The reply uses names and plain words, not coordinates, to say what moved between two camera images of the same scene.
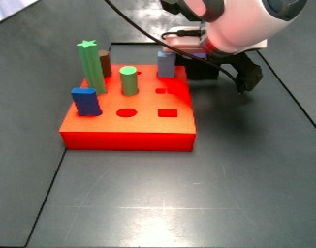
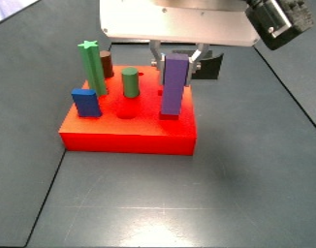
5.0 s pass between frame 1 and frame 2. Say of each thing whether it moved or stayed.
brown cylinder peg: stayed
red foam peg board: stayed
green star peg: stayed
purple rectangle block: moved
